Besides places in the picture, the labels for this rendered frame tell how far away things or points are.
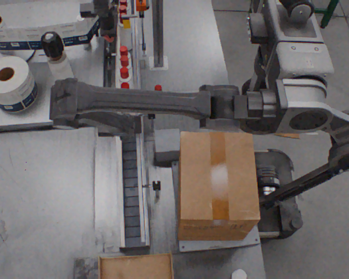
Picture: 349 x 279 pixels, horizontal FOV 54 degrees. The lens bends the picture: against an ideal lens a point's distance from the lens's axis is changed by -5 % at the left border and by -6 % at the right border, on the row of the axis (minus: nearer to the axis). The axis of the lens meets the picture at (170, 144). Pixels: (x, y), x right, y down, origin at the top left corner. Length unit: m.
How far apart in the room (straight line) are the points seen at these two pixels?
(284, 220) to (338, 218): 0.55
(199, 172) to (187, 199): 0.10
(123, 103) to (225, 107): 0.24
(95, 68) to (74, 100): 0.95
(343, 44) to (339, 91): 0.55
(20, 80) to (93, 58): 0.38
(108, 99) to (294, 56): 0.45
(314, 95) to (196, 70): 0.94
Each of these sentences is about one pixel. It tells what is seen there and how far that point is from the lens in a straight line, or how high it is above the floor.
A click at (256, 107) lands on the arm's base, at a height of 1.48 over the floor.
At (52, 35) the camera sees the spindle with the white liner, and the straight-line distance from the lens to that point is 1.47.
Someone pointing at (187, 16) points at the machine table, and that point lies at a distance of 2.00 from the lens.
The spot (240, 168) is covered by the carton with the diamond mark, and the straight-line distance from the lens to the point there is 1.17.
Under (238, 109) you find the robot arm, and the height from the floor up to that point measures 1.47.
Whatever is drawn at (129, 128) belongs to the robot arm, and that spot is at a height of 1.16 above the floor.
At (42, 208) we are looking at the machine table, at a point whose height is 0.83.
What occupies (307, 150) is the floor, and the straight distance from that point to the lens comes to 2.62.
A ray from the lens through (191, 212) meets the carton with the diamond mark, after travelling 1.09.
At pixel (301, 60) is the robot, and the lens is 0.91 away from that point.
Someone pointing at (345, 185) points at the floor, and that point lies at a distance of 2.62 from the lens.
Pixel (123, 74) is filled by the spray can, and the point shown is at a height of 1.08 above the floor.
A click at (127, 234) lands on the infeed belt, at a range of 1.33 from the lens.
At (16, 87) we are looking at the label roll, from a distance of 1.56.
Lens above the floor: 2.16
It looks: 62 degrees down
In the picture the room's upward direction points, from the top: 1 degrees clockwise
